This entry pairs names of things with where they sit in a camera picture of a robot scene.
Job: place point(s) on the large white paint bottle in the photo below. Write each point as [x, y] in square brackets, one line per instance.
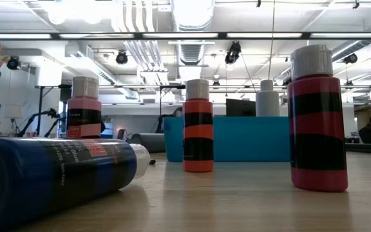
[267, 103]

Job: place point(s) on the magenta paint bottle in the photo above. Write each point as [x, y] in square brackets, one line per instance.
[317, 151]

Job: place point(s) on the black neighbouring station robot arm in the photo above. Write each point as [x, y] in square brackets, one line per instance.
[31, 116]
[51, 126]

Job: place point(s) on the orange paint bottle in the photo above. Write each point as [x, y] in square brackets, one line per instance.
[198, 132]

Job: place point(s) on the pink paint bottle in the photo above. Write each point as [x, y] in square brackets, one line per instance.
[84, 106]

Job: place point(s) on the blue paint bottle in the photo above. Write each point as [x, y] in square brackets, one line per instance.
[27, 174]

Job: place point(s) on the grey cylinder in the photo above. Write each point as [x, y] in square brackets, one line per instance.
[150, 142]

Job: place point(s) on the black monitor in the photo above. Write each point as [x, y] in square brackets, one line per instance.
[240, 108]

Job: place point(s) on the teal plastic bin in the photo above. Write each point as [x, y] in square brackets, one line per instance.
[246, 138]

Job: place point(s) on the black ceiling spotlight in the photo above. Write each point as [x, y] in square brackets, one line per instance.
[13, 63]
[350, 58]
[233, 53]
[121, 58]

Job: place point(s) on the black bar with light strips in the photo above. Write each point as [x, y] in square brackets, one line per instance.
[137, 35]

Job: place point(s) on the dark desk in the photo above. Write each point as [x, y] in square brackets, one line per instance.
[369, 148]

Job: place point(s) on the white ceiling air duct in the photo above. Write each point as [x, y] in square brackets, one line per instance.
[192, 16]

